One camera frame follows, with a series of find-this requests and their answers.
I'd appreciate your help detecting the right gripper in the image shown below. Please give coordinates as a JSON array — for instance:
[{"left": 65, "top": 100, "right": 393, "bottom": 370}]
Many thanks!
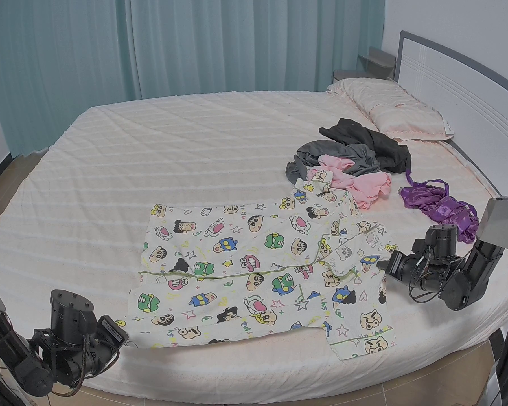
[{"left": 383, "top": 253, "right": 420, "bottom": 286}]

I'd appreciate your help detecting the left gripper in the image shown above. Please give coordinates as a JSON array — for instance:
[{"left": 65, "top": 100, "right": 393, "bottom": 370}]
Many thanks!
[{"left": 82, "top": 315, "right": 128, "bottom": 375}]

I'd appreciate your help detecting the white printed pyjama top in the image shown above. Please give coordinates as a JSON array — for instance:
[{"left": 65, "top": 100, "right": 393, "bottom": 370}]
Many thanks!
[{"left": 127, "top": 169, "right": 396, "bottom": 362}]

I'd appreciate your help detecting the bed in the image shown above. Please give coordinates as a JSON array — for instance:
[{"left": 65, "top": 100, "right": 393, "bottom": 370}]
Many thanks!
[{"left": 0, "top": 30, "right": 508, "bottom": 401}]

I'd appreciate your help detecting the purple garment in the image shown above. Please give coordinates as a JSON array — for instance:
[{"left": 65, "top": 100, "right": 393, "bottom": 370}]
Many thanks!
[{"left": 398, "top": 172, "right": 480, "bottom": 244}]

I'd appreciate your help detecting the pink garment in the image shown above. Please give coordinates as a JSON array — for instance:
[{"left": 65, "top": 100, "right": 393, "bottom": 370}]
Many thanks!
[{"left": 307, "top": 154, "right": 393, "bottom": 209}]

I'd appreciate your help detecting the black garment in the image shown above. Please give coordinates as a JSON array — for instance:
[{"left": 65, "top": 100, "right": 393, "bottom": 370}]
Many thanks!
[{"left": 319, "top": 118, "right": 411, "bottom": 173}]

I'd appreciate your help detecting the grey garment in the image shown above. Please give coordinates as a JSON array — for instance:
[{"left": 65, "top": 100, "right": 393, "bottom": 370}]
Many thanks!
[{"left": 285, "top": 140, "right": 382, "bottom": 183}]

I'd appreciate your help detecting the grey bedside table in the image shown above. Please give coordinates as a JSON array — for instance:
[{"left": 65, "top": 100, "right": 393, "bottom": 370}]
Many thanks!
[{"left": 332, "top": 47, "right": 396, "bottom": 81}]

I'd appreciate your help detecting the blue-green curtain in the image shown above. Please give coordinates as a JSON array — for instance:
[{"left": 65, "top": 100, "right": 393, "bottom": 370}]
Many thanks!
[
  {"left": 127, "top": 0, "right": 386, "bottom": 98},
  {"left": 0, "top": 0, "right": 132, "bottom": 155}
]

